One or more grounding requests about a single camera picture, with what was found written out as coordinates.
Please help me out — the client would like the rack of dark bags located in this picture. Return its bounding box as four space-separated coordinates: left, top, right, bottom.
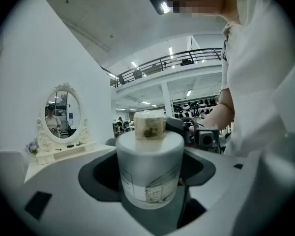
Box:
172 97 220 119

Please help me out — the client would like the white pillar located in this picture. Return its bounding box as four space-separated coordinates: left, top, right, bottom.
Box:
160 81 174 118

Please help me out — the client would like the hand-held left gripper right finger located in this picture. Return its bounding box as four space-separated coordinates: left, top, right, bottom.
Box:
177 147 295 236

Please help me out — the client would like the row of ceiling light strips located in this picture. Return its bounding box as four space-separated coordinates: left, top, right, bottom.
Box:
108 46 195 112

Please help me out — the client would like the black balcony railing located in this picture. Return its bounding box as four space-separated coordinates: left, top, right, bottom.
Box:
116 48 223 88

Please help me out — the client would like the oval white-framed mirror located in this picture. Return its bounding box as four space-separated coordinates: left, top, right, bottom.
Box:
36 82 92 152

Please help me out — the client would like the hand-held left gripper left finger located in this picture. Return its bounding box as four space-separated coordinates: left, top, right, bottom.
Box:
0 149 163 236

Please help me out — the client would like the purple flower bunch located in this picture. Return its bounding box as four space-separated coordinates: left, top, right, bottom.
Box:
24 138 40 156

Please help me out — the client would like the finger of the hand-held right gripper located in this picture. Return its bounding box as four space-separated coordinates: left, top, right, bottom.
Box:
165 116 190 144

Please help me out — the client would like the black head-worn camera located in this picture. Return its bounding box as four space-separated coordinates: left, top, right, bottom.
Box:
147 0 175 16

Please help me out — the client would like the person's right forearm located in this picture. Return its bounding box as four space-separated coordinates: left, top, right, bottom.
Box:
203 87 236 132

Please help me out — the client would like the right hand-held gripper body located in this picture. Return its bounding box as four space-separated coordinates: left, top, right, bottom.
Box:
185 124 221 154

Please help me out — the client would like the person's white shirt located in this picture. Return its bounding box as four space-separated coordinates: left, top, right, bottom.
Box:
220 0 295 158

